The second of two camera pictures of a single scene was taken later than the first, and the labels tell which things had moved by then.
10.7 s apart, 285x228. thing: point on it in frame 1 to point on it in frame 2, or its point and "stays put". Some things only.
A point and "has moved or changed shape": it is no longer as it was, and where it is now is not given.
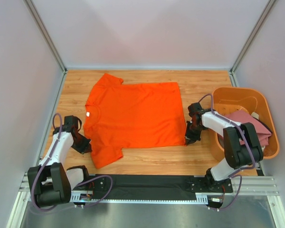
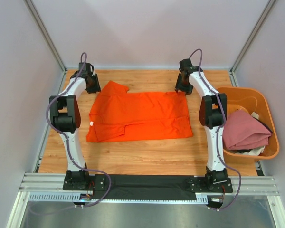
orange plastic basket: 225,100 stays put
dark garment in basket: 264,124 stays put
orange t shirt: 119,115 has moved or changed shape
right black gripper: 190,138 to 179,87
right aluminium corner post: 232,69 stays put
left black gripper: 86,147 to 96,89
